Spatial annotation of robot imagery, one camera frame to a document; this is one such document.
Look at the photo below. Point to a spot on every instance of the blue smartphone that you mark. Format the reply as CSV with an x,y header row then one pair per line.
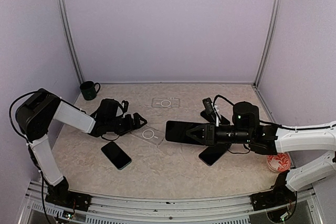
x,y
173,131

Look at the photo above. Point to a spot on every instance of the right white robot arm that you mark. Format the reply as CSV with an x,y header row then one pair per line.
x,y
271,139

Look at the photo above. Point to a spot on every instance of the front aluminium rail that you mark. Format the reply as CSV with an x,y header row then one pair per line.
x,y
117,209

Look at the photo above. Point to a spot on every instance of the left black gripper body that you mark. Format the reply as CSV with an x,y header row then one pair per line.
x,y
120,127

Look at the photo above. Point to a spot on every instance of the clear camera-cutout phone case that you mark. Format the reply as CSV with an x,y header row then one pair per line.
x,y
166,103

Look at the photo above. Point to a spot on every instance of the right aluminium frame post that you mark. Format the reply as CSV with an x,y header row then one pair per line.
x,y
268,42

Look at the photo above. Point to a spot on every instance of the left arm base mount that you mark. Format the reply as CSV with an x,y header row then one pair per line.
x,y
60,195

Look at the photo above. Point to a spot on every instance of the left aluminium frame post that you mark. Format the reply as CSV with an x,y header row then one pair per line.
x,y
69,40

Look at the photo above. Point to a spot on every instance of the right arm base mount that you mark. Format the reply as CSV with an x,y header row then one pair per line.
x,y
278,195

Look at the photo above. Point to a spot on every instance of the purple-edged smartphone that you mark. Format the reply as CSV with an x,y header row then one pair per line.
x,y
213,153

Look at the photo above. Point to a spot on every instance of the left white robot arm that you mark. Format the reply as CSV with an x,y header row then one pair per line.
x,y
42,107

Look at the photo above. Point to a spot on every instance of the teal-edged smartphone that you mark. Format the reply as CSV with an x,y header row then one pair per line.
x,y
116,155

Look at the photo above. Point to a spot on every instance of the aluminium frame post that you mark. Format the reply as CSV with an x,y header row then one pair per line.
x,y
268,42
69,40

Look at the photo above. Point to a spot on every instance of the clear magsafe phone case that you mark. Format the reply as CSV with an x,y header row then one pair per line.
x,y
149,135

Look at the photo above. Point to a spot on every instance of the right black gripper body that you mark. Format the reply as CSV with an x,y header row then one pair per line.
x,y
239,136

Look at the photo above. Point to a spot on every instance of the dark green mug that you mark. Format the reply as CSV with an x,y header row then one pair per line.
x,y
89,90

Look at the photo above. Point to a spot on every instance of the black phone case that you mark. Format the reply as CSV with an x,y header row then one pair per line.
x,y
209,118

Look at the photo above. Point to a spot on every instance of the red white patterned bowl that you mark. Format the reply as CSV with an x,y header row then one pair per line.
x,y
278,163

